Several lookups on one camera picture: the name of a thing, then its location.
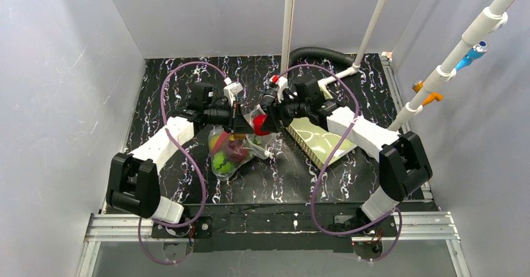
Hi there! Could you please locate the red fake apple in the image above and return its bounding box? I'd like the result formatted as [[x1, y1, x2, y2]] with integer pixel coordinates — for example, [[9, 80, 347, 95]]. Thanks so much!
[[252, 114, 270, 136]]

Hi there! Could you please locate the clear zip top bag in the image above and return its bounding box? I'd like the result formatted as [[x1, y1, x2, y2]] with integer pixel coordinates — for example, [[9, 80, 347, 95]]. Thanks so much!
[[208, 126, 277, 180]]

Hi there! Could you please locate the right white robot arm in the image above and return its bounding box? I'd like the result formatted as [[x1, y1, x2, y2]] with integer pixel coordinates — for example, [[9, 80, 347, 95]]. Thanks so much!
[[259, 76, 433, 232]]

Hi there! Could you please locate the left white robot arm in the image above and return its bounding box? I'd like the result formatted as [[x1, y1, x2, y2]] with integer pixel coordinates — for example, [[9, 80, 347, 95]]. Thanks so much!
[[106, 82, 254, 227]]

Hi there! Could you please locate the red fake chili pepper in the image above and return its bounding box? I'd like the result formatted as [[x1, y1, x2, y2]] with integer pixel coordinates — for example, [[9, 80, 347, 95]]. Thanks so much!
[[213, 131, 231, 153]]

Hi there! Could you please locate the dark red fake fruit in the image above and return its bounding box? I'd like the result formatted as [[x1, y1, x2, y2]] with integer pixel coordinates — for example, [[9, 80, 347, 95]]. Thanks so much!
[[225, 141, 248, 164]]

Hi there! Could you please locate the yellow fake banana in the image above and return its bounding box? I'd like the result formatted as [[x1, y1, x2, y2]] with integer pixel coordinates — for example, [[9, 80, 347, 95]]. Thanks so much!
[[209, 133, 221, 152]]

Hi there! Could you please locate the green fake pepper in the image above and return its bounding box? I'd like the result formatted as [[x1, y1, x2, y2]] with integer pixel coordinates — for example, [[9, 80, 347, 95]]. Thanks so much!
[[212, 152, 235, 175]]

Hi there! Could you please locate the light green plastic basket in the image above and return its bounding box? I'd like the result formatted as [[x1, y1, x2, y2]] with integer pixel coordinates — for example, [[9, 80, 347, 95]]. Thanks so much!
[[286, 86, 357, 169]]

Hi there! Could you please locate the orange clamp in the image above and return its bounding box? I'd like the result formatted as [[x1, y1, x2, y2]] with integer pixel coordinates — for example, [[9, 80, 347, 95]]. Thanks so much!
[[412, 80, 444, 108]]

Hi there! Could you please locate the white pvc pipe right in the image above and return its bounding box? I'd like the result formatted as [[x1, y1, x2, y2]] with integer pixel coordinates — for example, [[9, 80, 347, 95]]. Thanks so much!
[[388, 0, 515, 131]]

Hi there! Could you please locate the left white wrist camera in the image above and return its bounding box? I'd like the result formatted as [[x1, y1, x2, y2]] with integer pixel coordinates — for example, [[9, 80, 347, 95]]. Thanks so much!
[[223, 78, 243, 105]]

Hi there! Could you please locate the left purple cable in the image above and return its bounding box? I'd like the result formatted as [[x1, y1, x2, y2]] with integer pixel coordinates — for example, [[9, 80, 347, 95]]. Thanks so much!
[[137, 61, 233, 266]]

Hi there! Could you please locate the purple cable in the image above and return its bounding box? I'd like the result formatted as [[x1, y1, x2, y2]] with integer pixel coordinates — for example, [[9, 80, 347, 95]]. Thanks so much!
[[137, 61, 233, 266], [276, 64, 403, 263]]

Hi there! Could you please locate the black corrugated hose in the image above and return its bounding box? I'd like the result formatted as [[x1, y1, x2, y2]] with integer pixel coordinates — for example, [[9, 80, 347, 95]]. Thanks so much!
[[264, 46, 356, 106]]

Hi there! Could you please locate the white pvc pipe frame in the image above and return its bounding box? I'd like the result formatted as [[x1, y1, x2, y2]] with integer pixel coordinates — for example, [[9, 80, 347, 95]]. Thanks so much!
[[281, 0, 389, 78]]

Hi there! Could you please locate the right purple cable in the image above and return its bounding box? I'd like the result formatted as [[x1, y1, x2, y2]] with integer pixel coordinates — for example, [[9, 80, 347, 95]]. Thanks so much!
[[276, 64, 403, 263]]

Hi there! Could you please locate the aluminium frame rail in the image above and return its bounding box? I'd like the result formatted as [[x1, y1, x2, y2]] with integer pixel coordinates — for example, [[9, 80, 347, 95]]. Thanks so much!
[[77, 212, 470, 276]]

